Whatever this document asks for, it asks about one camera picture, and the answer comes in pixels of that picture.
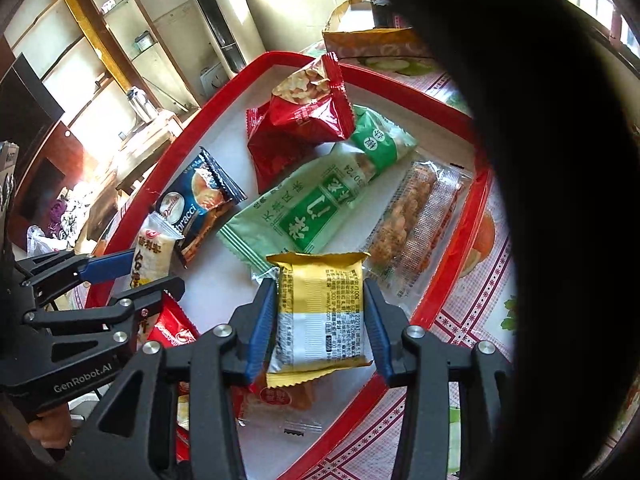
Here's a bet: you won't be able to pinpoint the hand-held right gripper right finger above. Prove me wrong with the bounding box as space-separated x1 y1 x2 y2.
364 280 516 480

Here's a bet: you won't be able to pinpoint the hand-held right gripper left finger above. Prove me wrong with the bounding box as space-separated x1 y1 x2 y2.
80 277 279 480

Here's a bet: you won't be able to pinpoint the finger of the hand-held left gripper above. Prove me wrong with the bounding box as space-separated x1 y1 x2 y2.
15 249 138 293
22 275 186 358

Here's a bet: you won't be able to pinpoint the yellow snack packet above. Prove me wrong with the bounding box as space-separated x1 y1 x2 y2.
265 252 375 389

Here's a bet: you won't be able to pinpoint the dark blue biscuit packet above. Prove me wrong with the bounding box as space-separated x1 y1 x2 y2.
154 146 248 269

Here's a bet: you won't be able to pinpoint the red snack packet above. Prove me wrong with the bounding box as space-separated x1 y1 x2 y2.
270 52 357 143
246 107 326 195

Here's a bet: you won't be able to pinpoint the red cardboard tray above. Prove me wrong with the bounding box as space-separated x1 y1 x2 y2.
85 51 493 480

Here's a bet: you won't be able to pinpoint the clear packet twisted fried snacks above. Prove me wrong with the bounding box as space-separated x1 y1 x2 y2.
232 377 324 442

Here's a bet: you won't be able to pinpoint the person's left hand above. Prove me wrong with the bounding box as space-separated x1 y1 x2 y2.
29 405 74 452

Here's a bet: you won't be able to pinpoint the white plastic bag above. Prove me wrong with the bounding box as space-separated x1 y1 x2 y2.
26 224 73 257

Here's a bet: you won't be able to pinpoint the green snack packet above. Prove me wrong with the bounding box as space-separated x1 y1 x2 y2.
217 105 419 267

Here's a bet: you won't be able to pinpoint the clear packet orange crispy bar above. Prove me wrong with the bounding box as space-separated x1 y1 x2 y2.
360 160 474 302

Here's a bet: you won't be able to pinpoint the metal kettle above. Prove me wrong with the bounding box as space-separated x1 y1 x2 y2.
125 86 159 124

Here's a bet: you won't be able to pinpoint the dark cabinet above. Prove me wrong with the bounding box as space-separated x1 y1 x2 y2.
0 52 67 173

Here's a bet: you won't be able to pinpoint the wooden shelf unit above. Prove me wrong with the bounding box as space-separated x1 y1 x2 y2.
10 0 211 116

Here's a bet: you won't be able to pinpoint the yellow cardboard box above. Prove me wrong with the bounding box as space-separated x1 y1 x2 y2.
322 0 432 62

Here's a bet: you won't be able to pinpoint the dark jar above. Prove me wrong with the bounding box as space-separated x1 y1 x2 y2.
369 0 402 29

